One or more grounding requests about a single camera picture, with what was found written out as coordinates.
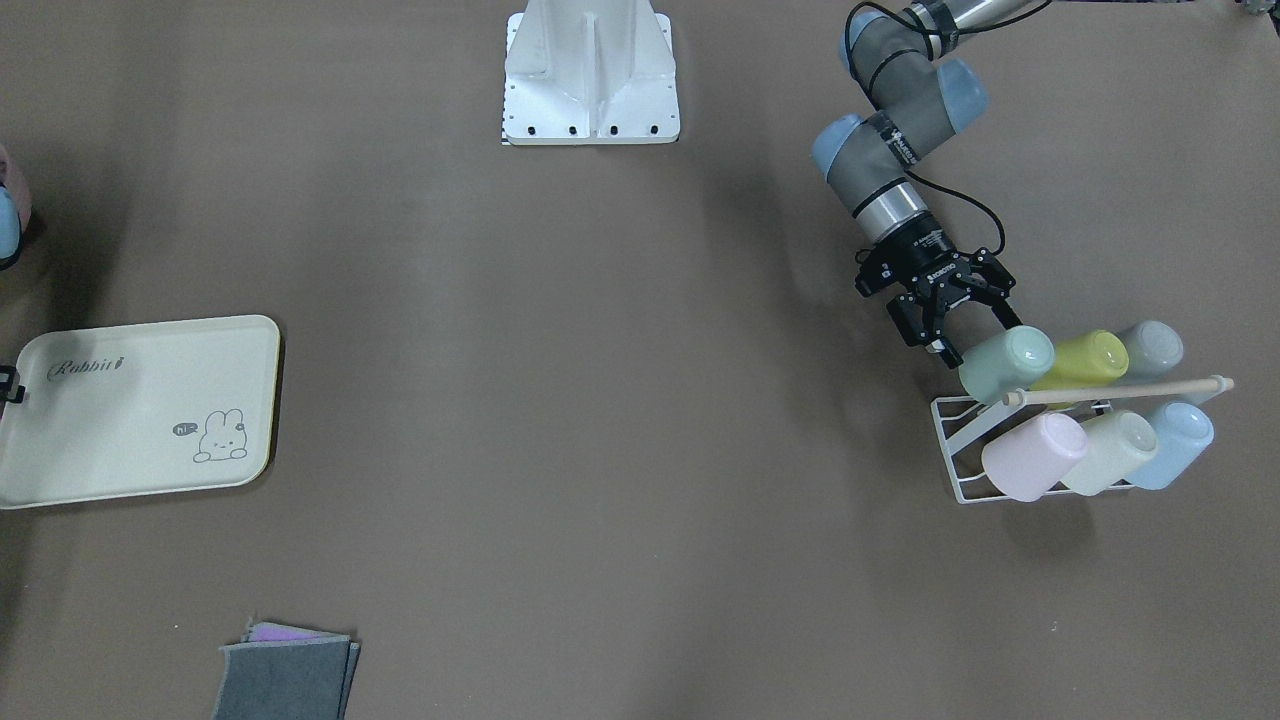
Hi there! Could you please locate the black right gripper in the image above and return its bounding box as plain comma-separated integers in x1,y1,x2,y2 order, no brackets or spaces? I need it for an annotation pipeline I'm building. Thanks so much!
0,365,26,405

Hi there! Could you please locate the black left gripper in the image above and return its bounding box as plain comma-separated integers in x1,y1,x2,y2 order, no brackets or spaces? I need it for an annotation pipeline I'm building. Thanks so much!
855,211,1023,369

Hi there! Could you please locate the green cup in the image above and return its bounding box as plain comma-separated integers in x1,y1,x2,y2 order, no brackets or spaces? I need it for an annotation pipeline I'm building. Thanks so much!
957,325,1056,405

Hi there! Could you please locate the cream rabbit tray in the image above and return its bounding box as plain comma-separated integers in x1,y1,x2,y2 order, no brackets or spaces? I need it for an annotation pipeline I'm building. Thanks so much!
1,314,282,510

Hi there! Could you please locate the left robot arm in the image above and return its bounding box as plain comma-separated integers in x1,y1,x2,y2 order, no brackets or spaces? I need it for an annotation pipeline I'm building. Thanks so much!
812,1,1044,369

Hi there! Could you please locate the yellow cup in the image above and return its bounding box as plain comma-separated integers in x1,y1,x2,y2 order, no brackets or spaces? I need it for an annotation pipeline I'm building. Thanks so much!
1030,331,1130,391

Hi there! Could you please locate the pink cup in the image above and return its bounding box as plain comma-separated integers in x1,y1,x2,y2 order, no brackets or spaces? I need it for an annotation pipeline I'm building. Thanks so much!
980,413,1089,502

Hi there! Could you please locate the grey cup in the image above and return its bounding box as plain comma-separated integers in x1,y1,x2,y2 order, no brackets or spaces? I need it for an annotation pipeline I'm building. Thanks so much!
1116,320,1185,384

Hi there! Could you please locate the white cup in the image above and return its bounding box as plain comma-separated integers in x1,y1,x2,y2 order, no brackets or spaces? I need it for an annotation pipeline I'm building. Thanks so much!
1061,410,1158,496

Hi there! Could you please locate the blue cup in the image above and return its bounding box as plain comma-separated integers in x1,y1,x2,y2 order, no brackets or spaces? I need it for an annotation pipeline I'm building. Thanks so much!
1125,401,1215,491

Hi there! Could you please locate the large pink bowl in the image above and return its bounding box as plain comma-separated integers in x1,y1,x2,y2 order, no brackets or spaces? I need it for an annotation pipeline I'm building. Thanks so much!
1,145,33,270

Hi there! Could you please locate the purple cloth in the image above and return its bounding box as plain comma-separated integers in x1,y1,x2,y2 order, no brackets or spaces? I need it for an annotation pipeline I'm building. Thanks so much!
242,621,361,703

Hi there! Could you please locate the grey cloth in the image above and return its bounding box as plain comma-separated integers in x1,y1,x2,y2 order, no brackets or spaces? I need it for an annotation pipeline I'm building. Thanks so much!
212,637,360,719

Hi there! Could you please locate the white wire cup rack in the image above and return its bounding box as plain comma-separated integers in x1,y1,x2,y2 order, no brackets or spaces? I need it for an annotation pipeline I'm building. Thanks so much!
931,396,1117,503

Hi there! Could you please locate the wooden rack handle rod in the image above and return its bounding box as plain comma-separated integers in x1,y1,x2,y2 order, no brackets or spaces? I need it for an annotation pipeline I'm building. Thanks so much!
1000,375,1235,407

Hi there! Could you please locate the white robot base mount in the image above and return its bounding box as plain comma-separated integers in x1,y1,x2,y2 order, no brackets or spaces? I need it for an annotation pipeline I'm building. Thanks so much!
500,1,682,146

